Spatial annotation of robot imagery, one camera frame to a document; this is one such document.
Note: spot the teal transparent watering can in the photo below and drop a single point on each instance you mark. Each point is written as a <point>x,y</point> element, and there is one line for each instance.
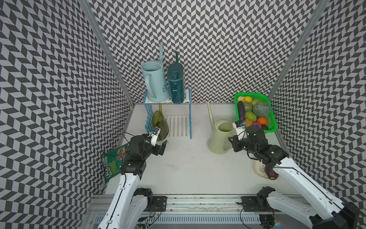
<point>176,80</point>

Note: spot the light blue watering can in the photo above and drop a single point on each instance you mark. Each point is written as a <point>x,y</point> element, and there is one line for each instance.
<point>154,78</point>

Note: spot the green snack bag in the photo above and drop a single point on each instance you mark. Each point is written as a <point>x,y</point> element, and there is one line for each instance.
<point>113,160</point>

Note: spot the beige plastic watering can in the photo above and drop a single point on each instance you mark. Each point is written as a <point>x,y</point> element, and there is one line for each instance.
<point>222,130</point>

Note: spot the purple eggplant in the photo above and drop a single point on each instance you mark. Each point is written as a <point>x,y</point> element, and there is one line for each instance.
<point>241,110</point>

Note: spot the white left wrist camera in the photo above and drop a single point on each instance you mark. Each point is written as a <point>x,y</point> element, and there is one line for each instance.
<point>154,133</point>

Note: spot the green plastic basket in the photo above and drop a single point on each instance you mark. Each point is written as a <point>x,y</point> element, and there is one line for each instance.
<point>272,125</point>

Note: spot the aluminium corner post left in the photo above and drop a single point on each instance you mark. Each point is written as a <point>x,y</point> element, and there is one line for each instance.
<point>85,6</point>

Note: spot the olive green transparent watering can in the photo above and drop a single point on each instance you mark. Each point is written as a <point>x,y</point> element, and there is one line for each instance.
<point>159,121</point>

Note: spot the aluminium front rail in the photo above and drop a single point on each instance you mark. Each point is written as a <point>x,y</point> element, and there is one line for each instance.
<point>181,204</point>

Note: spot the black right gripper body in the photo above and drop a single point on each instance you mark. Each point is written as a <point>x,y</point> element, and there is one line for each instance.
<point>239,145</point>

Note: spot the aluminium corner post right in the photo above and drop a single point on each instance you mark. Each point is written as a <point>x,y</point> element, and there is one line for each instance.
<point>315,16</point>

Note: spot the yellow lemon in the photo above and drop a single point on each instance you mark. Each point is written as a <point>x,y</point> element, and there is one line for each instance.
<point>248,99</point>

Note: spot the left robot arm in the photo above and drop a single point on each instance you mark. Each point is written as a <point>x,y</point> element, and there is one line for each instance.
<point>129,201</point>

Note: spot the dark red fruit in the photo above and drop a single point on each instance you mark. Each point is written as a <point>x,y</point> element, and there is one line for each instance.
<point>271,174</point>

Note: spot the aluminium corner post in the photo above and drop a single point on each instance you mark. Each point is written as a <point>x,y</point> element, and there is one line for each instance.
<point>85,6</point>
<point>315,16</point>

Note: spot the beige plate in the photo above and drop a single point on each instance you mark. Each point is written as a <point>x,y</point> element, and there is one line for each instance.
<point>259,169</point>

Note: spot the green striped squash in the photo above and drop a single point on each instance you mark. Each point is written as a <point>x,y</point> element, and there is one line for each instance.
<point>251,115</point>

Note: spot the blue and white wooden shelf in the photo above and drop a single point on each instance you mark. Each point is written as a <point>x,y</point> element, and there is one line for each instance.
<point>178,120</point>

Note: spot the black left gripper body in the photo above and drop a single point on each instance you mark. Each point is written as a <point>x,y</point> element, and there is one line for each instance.
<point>149,149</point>

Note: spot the grey green melon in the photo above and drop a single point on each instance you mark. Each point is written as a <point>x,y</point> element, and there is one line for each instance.
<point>262,109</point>

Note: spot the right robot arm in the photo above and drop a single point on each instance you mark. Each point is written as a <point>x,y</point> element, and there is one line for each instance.
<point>323,210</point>

